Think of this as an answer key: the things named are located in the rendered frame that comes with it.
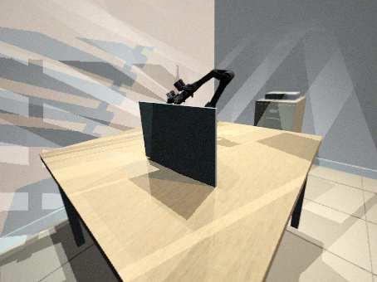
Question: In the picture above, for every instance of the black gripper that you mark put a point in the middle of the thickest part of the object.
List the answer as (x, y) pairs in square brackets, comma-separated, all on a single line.
[(178, 99)]

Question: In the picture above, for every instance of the black flat panel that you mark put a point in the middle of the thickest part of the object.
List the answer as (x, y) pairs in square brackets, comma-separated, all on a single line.
[(183, 137)]

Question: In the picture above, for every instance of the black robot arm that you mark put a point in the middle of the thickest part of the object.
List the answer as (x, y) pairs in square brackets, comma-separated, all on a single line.
[(225, 76)]

